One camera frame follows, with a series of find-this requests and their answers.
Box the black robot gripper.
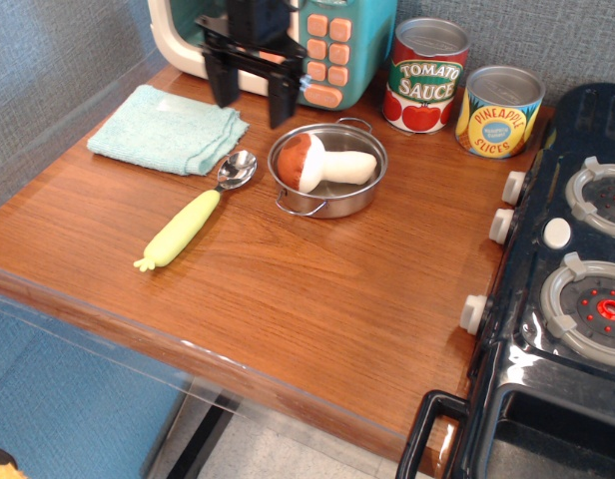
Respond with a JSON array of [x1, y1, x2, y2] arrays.
[[196, 1, 307, 129]]

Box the spoon with yellow-green handle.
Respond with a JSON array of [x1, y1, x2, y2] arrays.
[[133, 150, 258, 272]]

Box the light teal cloth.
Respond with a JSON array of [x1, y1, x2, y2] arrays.
[[87, 85, 249, 176]]

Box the plush brown white mushroom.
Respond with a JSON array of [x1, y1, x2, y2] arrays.
[[277, 134, 377, 194]]

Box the teal cream toy microwave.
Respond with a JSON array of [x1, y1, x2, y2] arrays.
[[148, 0, 396, 111]]

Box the small steel pan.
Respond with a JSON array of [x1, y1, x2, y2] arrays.
[[268, 118, 388, 219]]

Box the tomato sauce can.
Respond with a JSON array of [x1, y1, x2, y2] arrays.
[[383, 17, 470, 134]]

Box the pineapple slices can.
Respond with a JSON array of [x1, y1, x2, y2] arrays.
[[455, 65, 545, 159]]

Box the white stove knob rear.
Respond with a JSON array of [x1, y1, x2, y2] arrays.
[[501, 171, 526, 206]]

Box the white stove knob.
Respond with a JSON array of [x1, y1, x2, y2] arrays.
[[501, 171, 526, 206], [459, 294, 487, 335], [488, 209, 514, 244]]

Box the white stove knob middle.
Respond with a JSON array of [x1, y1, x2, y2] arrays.
[[488, 209, 514, 244]]

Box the white stove knob front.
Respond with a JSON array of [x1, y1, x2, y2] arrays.
[[459, 294, 487, 335]]

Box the white round stove button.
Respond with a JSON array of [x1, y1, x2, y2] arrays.
[[542, 218, 571, 249]]

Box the grey rear stove burner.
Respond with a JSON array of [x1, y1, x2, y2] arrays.
[[565, 156, 615, 239]]

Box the grey stove burner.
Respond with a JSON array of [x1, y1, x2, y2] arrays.
[[540, 252, 615, 367], [565, 156, 615, 239]]

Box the grey front stove burner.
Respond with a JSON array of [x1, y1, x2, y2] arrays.
[[540, 252, 615, 367]]

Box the black toy stove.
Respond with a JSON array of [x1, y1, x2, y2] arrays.
[[397, 83, 615, 478]]

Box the orange object at corner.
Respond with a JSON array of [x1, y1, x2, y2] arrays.
[[0, 448, 27, 479]]

